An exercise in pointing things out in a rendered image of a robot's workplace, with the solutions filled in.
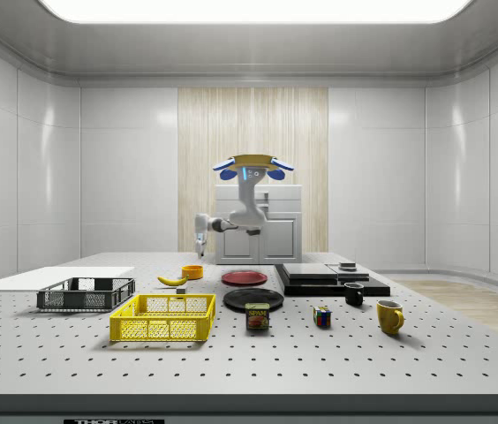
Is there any banana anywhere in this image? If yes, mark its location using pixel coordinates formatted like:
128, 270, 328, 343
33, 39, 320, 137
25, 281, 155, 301
156, 274, 190, 288

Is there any red plate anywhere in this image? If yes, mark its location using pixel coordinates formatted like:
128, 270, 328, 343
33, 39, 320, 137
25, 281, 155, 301
220, 270, 269, 287

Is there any black plate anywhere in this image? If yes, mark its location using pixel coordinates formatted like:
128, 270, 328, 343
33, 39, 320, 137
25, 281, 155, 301
223, 287, 285, 312

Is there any white cabinet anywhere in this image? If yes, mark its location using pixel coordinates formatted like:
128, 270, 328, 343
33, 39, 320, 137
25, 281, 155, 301
215, 184, 304, 266

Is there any yellow basket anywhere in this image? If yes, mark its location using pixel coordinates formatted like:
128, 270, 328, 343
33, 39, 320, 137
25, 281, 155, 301
109, 292, 217, 343

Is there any flat-sided can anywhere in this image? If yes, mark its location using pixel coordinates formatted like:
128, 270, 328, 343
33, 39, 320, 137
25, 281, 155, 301
244, 301, 271, 331

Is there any black stove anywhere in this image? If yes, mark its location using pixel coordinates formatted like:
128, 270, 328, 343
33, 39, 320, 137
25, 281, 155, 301
274, 261, 392, 298

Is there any puzzle cube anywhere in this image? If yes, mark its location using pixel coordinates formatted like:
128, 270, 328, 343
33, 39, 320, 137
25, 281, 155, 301
312, 305, 333, 329

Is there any dark grey basket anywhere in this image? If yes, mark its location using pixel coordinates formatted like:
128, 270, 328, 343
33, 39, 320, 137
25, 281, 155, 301
36, 276, 137, 314

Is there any black mug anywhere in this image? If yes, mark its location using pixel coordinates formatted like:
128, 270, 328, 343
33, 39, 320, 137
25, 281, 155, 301
343, 282, 366, 307

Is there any white board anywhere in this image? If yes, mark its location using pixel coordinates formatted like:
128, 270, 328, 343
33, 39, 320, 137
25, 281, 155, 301
0, 266, 137, 292

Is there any yellow mug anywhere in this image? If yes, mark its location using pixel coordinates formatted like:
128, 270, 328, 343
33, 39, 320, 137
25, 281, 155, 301
375, 299, 406, 336

